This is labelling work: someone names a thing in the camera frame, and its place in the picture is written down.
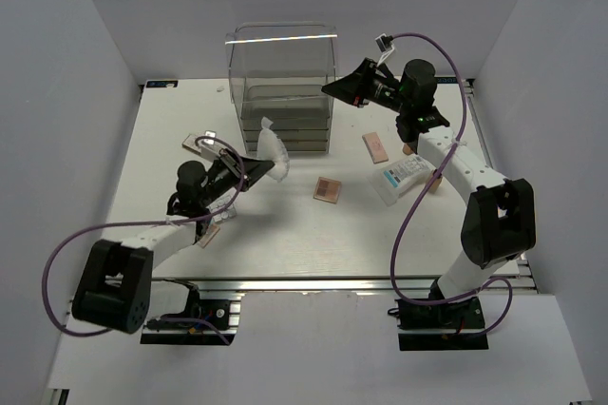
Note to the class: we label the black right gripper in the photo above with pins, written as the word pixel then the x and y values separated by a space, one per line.
pixel 355 87

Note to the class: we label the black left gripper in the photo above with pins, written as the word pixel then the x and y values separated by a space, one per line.
pixel 254 169

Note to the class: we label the white puffy cotton pad bag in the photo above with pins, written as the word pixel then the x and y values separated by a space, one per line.
pixel 271 148

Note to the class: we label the clear smoky makeup organizer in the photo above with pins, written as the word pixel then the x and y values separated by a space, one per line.
pixel 276 71

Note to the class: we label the white cotton pad pack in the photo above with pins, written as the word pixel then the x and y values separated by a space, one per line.
pixel 394 180

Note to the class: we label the beige foundation bottle black cap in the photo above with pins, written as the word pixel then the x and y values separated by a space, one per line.
pixel 434 181

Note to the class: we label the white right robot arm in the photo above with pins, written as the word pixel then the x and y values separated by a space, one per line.
pixel 499 222

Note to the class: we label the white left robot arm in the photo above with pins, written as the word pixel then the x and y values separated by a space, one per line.
pixel 115 288

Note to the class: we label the pink slim makeup palette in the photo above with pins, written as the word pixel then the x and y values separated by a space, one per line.
pixel 378 153

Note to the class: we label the beige clear makeup compact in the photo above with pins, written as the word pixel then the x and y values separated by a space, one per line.
pixel 192 144

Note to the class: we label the grey nine-pan eyeshadow palette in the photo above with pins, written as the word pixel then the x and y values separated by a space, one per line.
pixel 222 214

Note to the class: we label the colourful eyeshadow palette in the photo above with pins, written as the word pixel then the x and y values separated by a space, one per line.
pixel 208 236

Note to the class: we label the brown four-pan eyeshadow palette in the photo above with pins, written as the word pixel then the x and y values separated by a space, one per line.
pixel 327 190

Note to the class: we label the beige foundation bottle grey pump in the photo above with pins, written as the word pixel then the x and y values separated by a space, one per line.
pixel 407 150

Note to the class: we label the blue label sticker right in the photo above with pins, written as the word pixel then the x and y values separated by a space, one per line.
pixel 446 80

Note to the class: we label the blue label sticker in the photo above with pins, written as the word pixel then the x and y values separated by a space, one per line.
pixel 161 84
pixel 446 80

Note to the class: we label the blue label sticker left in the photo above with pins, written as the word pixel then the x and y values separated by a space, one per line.
pixel 161 84

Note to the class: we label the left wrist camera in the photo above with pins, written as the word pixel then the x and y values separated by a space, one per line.
pixel 209 147

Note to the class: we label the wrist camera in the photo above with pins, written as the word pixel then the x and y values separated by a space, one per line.
pixel 386 47
pixel 209 147

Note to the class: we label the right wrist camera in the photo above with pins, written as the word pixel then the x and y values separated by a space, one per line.
pixel 386 47

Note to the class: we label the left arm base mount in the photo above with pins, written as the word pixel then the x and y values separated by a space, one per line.
pixel 199 319

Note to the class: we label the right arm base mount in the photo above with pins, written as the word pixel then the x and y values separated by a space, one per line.
pixel 448 327

